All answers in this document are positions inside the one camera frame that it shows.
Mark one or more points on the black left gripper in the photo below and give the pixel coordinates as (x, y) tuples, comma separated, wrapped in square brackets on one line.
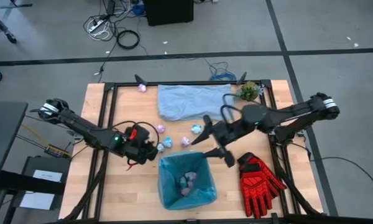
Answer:
[(140, 151)]

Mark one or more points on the pale blue plastic trash bag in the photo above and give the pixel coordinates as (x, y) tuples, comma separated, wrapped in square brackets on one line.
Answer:
[(189, 102)]

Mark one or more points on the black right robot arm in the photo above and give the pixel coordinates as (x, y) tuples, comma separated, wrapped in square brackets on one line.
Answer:
[(283, 113)]

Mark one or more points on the teal plastic trash bag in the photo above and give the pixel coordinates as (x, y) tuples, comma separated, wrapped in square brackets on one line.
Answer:
[(174, 199)]

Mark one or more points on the grey cabinet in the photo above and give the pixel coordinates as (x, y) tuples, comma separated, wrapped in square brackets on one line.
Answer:
[(31, 163)]

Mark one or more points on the black metal table frame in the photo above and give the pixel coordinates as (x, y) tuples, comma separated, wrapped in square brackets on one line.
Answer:
[(127, 84)]

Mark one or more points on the thin red zip tie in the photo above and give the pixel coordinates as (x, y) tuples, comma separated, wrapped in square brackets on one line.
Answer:
[(131, 166)]

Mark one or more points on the blue paper ball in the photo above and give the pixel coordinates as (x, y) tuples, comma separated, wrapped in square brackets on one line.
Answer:
[(196, 129), (183, 182), (167, 142), (160, 147)]

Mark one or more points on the white paper sheet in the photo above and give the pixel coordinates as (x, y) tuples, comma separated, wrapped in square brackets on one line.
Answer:
[(48, 175), (35, 201)]

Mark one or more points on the red black work glove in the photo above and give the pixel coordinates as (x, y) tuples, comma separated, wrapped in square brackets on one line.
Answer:
[(256, 186)]

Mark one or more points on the dark grey desk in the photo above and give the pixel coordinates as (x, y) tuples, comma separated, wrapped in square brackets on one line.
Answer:
[(3, 140)]

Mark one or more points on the black equipment case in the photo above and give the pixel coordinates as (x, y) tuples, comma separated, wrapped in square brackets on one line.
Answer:
[(168, 12)]

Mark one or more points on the black yellow electronics board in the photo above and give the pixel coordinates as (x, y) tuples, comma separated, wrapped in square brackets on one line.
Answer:
[(54, 151)]

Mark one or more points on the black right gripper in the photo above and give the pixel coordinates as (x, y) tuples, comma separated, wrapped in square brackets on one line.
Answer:
[(223, 133)]

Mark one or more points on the potted succulent plant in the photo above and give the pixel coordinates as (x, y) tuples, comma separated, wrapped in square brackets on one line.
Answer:
[(248, 91)]

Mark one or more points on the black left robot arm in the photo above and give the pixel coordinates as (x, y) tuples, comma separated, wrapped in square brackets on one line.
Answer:
[(81, 127)]

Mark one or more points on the white power strip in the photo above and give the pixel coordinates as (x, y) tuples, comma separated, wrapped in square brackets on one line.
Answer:
[(97, 25)]

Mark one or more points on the black stand base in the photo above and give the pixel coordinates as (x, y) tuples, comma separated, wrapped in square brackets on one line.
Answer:
[(17, 5)]

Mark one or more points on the pink paper ball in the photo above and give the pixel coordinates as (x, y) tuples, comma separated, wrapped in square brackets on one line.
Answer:
[(191, 175), (185, 141), (185, 191), (142, 87), (160, 128)]

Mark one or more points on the black power adapter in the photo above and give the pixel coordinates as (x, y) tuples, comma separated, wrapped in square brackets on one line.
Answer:
[(111, 7)]

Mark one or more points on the black frame brace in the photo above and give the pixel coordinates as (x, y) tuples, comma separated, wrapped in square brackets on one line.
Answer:
[(140, 80), (242, 77)]

